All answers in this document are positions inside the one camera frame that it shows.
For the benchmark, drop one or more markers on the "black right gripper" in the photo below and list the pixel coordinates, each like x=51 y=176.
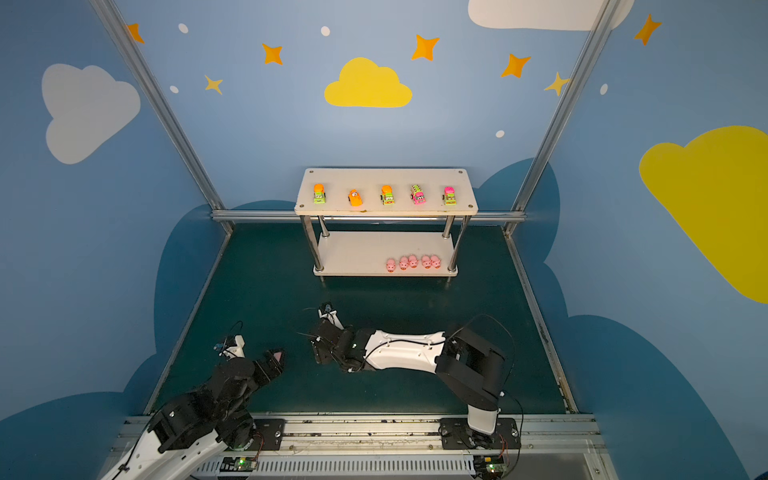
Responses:
x=327 y=339

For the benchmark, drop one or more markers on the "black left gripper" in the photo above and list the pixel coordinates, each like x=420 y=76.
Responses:
x=261 y=366

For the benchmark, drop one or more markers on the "orange yellow toy car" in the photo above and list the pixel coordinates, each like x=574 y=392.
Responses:
x=355 y=199

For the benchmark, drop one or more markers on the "pink drum green toy truck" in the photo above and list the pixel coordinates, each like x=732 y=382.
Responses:
x=449 y=196

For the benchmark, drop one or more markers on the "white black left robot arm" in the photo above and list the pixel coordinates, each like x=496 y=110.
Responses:
x=197 y=425

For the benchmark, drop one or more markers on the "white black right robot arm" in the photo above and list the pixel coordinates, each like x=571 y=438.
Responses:
x=470 y=366

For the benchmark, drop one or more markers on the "white two-tier shelf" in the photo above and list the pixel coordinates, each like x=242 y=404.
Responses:
x=364 y=253

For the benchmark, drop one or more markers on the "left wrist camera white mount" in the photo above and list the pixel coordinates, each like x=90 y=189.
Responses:
x=232 y=347

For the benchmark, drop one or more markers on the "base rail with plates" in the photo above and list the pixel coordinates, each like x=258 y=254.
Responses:
x=412 y=446

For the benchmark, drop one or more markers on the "aluminium cage frame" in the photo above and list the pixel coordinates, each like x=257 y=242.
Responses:
x=314 y=224

